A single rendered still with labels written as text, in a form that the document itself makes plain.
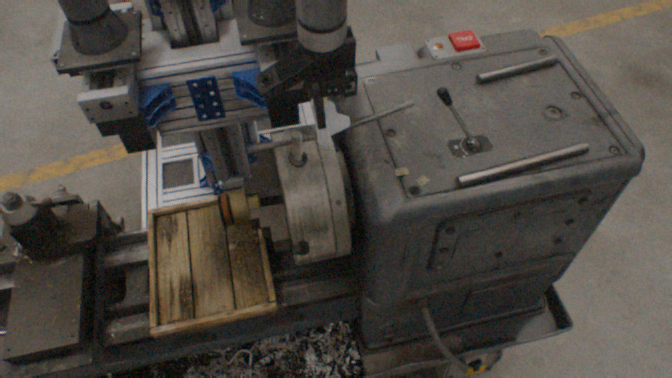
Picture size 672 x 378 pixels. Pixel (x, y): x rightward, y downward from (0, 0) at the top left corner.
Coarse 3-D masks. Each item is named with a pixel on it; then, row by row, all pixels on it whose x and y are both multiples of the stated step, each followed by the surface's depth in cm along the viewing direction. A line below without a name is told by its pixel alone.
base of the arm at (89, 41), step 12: (108, 12) 139; (72, 24) 137; (84, 24) 136; (96, 24) 137; (108, 24) 140; (120, 24) 144; (72, 36) 140; (84, 36) 138; (96, 36) 139; (108, 36) 141; (120, 36) 143; (84, 48) 141; (96, 48) 141; (108, 48) 142
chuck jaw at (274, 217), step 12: (276, 204) 118; (252, 216) 116; (264, 216) 116; (276, 216) 116; (252, 228) 118; (264, 228) 114; (276, 228) 113; (288, 228) 113; (276, 240) 111; (288, 240) 112; (300, 252) 113
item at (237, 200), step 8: (232, 192) 119; (240, 192) 118; (256, 192) 120; (224, 200) 118; (232, 200) 117; (240, 200) 117; (248, 200) 118; (256, 200) 118; (224, 208) 117; (232, 208) 117; (240, 208) 117; (248, 208) 118; (224, 216) 117; (232, 216) 118; (240, 216) 117; (248, 216) 117; (224, 224) 119; (232, 224) 120; (240, 224) 119; (248, 224) 121
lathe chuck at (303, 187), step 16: (288, 128) 119; (304, 128) 117; (304, 144) 111; (288, 160) 109; (320, 160) 109; (288, 176) 107; (304, 176) 107; (320, 176) 108; (288, 192) 107; (304, 192) 107; (320, 192) 107; (288, 208) 107; (304, 208) 107; (320, 208) 108; (304, 224) 108; (320, 224) 109; (320, 240) 111; (304, 256) 114; (320, 256) 116
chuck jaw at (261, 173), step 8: (256, 144) 118; (256, 152) 117; (264, 152) 117; (272, 152) 117; (264, 160) 117; (272, 160) 118; (256, 168) 117; (264, 168) 118; (272, 168) 118; (256, 176) 118; (264, 176) 118; (272, 176) 118; (248, 184) 118; (256, 184) 118; (264, 184) 119; (272, 184) 119; (248, 192) 119
